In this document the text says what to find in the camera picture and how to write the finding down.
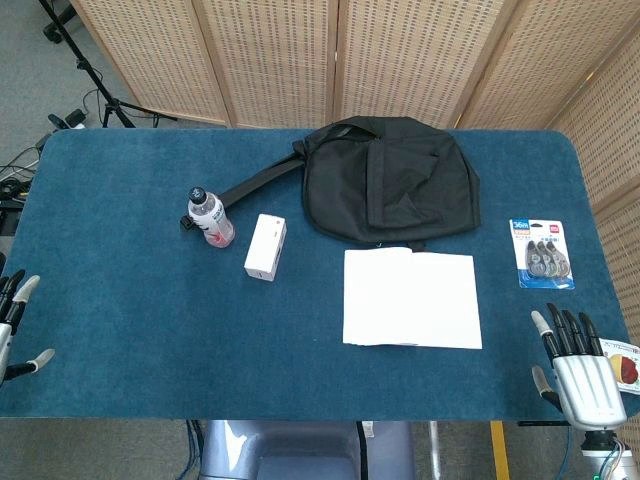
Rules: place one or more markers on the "white cardboard product box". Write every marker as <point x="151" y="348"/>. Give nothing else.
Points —
<point x="265" y="250"/>

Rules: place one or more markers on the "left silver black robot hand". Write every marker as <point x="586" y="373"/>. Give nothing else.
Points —
<point x="6" y="320"/>

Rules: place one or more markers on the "black tripod stand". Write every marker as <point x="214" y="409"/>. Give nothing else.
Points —
<point x="87" y="72"/>

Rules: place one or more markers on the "white snack packet fruit print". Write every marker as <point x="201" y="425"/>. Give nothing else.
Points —
<point x="625" y="370"/>

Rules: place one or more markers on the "clear drink bottle black cap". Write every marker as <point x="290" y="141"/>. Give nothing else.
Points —
<point x="212" y="220"/>

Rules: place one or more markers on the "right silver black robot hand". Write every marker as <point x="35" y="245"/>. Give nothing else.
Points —
<point x="590" y="385"/>

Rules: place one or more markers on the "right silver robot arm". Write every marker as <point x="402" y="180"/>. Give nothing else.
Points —
<point x="607" y="457"/>

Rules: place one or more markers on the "black fabric shoulder bag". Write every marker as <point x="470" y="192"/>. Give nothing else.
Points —
<point x="390" y="180"/>

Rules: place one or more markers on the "black white power adapter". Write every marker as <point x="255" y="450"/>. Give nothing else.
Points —
<point x="72" y="119"/>

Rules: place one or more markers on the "woven rattan folding screen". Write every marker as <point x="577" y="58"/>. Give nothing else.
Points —
<point x="275" y="55"/>

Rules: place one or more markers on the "silver metal table leg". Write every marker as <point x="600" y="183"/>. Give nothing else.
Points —
<point x="433" y="445"/>

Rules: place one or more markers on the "blue felt table mat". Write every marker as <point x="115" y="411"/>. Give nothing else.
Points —
<point x="150" y="310"/>

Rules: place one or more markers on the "white lined paper notebook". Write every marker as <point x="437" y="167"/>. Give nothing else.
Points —
<point x="410" y="300"/>

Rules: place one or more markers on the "blue correction tape blister pack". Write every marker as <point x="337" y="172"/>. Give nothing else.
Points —
<point x="542" y="255"/>

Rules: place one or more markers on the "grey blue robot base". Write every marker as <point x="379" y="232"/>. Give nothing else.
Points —
<point x="300" y="450"/>

